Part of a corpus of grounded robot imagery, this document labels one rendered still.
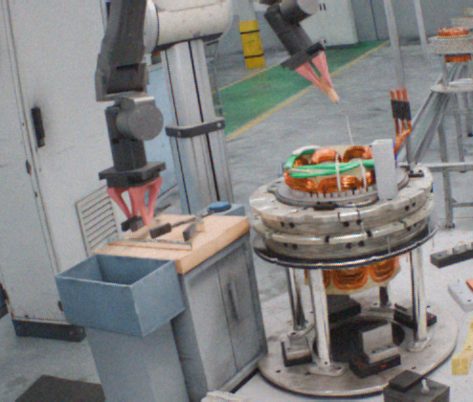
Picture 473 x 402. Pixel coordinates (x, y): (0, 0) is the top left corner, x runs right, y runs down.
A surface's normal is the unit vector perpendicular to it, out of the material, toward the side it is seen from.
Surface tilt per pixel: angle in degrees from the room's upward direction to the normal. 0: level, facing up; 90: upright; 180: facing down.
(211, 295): 90
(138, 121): 90
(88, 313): 90
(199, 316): 90
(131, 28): 117
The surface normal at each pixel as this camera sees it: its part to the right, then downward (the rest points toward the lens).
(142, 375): -0.52, 0.31
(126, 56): 0.50, 0.57
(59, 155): 0.92, -0.05
